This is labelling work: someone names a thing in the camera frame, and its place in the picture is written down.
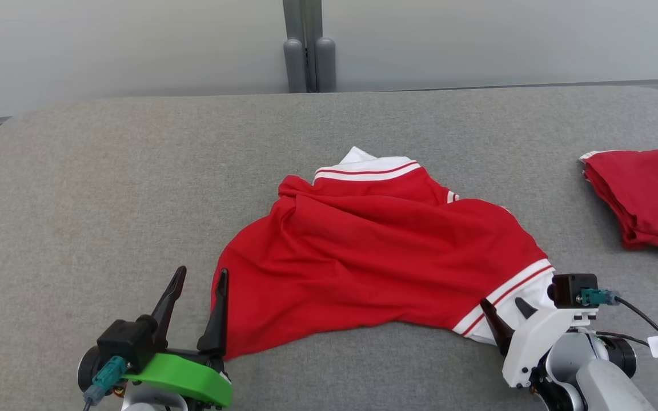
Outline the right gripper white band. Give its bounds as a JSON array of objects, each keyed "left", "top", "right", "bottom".
[{"left": 480, "top": 297, "right": 599, "bottom": 389}]

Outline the folded red garment stack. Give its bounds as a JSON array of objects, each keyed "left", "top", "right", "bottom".
[{"left": 579, "top": 148, "right": 658, "bottom": 258}]

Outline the red white striped garment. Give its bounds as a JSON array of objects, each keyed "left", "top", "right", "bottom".
[{"left": 210, "top": 146, "right": 559, "bottom": 361}]

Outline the left arm teal-plug black cable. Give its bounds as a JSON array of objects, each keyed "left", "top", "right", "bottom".
[{"left": 82, "top": 354, "right": 129, "bottom": 411}]

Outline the grey partition post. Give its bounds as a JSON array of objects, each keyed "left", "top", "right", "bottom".
[{"left": 282, "top": 0, "right": 337, "bottom": 94}]

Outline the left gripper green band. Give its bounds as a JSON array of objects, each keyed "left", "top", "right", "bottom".
[{"left": 122, "top": 265, "right": 233, "bottom": 409}]

